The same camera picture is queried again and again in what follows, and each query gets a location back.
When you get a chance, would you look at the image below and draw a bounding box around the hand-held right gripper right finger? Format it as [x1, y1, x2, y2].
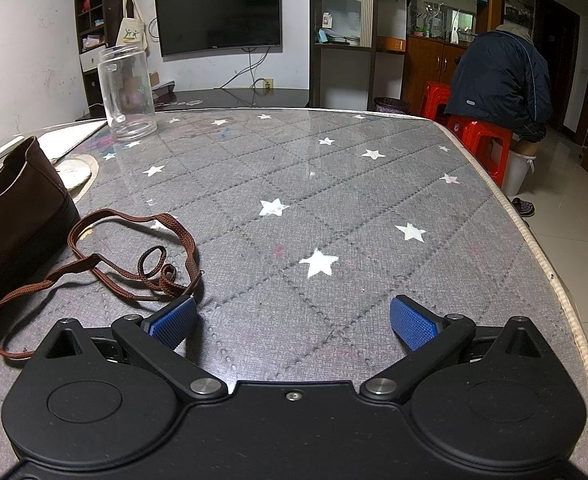
[359, 294, 545, 403]

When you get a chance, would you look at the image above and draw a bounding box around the brown leather shoe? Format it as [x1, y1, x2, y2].
[0, 135, 81, 361]

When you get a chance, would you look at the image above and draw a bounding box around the woven trash bin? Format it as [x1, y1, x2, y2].
[374, 96, 409, 115]

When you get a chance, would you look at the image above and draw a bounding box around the clear glass jar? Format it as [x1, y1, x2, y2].
[96, 44, 157, 142]

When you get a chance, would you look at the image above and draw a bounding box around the dark wooden door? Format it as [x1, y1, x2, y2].
[534, 0, 581, 136]

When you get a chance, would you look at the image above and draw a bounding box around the white flat notebook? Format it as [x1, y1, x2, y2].
[38, 118, 109, 162]

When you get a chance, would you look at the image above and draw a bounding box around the red plastic stool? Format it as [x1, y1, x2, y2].
[446, 115, 515, 187]
[420, 81, 457, 123]

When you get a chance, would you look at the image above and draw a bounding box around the brown shoelace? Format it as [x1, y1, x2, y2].
[0, 212, 205, 361]

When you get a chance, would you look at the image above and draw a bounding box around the white bucket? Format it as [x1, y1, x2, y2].
[499, 140, 536, 197]

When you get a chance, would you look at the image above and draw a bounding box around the white cloth bag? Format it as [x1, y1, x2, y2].
[51, 152, 100, 204]

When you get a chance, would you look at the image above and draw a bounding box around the black flat television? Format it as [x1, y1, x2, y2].
[154, 0, 282, 58]

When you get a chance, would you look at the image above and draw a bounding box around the glass display cabinet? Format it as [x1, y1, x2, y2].
[311, 0, 407, 106]

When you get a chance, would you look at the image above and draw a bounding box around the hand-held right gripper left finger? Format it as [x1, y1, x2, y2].
[44, 296, 228, 402]

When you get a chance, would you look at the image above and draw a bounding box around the wooden cabinet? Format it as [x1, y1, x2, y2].
[404, 0, 505, 106]

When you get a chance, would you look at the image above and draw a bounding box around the cream tote bag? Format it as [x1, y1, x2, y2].
[115, 0, 149, 51]

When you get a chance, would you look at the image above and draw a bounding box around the grey star-print tablecloth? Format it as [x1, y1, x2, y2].
[0, 107, 588, 466]

